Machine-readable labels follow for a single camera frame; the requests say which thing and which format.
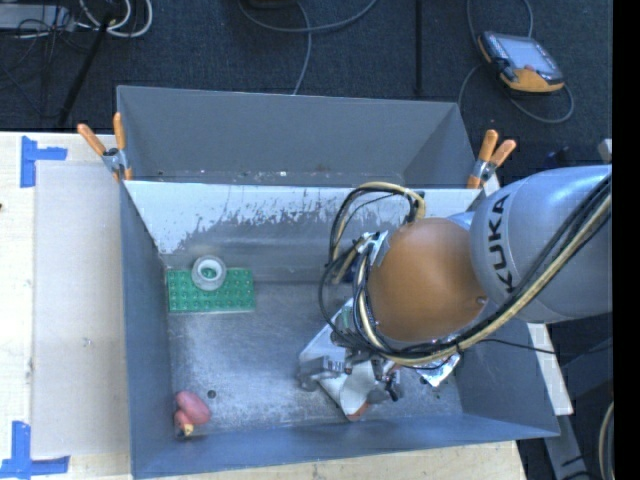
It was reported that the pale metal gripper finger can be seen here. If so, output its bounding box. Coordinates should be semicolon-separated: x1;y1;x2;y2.
298;371;335;393
297;354;347;375

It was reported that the white and orange packet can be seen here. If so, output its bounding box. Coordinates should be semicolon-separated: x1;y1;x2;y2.
319;367;384;423

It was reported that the grey metal bin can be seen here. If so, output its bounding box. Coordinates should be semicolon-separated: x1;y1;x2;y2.
115;85;562;480

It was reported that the dark green flat block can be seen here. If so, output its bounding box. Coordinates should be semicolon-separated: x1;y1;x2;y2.
165;266;257;314

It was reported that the red and yellow toy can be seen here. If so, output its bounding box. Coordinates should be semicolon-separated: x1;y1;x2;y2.
173;390;212;438

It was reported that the clear glass jar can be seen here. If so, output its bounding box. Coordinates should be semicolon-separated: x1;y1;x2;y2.
190;255;228;292

